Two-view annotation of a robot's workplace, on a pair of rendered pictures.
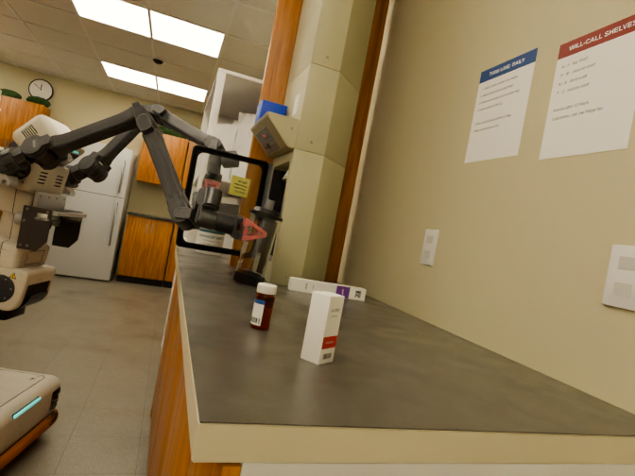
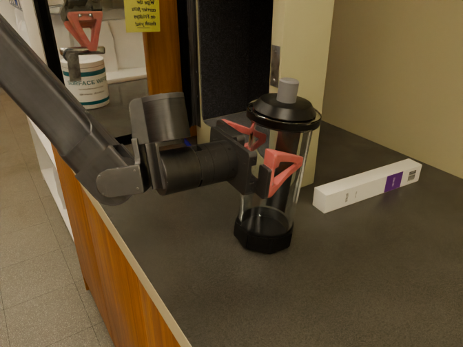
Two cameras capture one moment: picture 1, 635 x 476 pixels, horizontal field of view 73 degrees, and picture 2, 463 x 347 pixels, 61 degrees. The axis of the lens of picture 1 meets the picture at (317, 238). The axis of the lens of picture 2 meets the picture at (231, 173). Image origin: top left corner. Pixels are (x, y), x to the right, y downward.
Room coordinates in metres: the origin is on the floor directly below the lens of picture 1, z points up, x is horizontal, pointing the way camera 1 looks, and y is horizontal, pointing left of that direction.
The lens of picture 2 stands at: (0.86, 0.38, 1.36)
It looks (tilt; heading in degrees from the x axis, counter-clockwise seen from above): 28 degrees down; 346
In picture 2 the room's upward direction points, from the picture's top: straight up
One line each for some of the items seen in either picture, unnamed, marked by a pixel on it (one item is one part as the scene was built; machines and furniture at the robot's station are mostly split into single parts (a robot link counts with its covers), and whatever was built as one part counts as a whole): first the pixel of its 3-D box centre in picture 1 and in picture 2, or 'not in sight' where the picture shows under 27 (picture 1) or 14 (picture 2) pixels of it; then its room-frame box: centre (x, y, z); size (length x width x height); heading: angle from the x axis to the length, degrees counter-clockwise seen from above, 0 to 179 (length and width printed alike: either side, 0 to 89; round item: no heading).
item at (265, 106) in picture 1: (270, 116); not in sight; (1.70, 0.27, 1.55); 0.10 x 0.10 x 0.09; 19
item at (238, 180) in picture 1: (223, 202); (123, 54); (1.72, 0.39, 1.19); 0.30 x 0.01 x 0.40; 111
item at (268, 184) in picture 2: (250, 230); (271, 162); (1.32, 0.20, 1.11); 0.09 x 0.07 x 0.07; 108
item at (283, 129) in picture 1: (270, 137); not in sight; (1.62, 0.24, 1.46); 0.32 x 0.11 x 0.10; 19
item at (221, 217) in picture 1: (227, 224); (215, 162); (1.33, 0.28, 1.11); 0.10 x 0.07 x 0.07; 18
